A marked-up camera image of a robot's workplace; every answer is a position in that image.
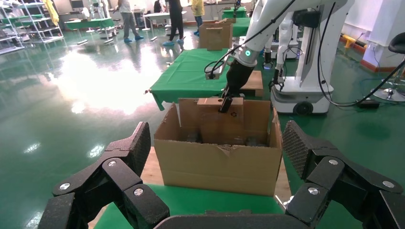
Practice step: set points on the person in yellow jacket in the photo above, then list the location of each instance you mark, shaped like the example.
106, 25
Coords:
198, 8

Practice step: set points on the white distant table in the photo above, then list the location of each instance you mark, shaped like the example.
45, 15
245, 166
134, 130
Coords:
156, 15

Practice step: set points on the white background robot body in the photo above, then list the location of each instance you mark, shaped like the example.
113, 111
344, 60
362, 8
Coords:
316, 88

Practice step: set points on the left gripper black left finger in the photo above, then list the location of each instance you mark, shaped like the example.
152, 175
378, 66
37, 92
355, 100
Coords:
136, 151

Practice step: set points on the yellow hanging cloth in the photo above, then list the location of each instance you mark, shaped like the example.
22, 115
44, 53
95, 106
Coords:
51, 12

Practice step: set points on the green tablecloth near shelves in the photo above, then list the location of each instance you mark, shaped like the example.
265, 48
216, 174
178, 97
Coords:
90, 22

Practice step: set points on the large open cardboard carton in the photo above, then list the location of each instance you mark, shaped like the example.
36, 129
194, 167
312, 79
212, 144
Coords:
221, 170

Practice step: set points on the flat brown cardboard box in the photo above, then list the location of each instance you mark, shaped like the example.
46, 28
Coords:
254, 82

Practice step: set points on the distant green tablecloth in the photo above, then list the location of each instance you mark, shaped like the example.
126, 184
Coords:
234, 12
241, 27

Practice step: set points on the small taped cardboard box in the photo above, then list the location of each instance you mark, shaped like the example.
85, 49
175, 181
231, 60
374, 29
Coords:
208, 123

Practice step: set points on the person in grey trousers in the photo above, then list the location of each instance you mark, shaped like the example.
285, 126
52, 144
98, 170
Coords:
128, 19

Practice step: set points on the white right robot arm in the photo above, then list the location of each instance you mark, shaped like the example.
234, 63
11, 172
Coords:
265, 22

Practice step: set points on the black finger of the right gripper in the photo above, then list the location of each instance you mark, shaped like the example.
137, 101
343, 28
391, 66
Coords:
225, 106

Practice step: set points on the green tablecloth of neighbour table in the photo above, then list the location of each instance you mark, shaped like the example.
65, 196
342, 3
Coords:
183, 75

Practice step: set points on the yellow floor barrier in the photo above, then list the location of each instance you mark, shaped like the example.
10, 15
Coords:
351, 42

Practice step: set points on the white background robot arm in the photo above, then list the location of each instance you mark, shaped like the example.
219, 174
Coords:
284, 41
269, 57

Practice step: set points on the black swivel stool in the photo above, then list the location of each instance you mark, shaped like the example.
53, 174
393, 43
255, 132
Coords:
397, 44

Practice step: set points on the black power adapter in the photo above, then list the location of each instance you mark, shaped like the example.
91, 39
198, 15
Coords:
367, 103

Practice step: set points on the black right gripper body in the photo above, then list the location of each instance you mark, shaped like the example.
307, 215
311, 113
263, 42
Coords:
237, 77

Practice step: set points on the distant open cardboard carton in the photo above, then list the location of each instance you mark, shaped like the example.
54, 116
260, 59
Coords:
215, 38

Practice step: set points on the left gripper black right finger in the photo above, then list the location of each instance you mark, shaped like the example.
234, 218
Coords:
297, 148

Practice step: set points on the person in black clothes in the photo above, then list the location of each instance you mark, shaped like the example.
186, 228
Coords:
175, 15

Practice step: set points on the green tablecloth under carton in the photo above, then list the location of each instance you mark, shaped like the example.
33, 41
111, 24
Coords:
205, 199

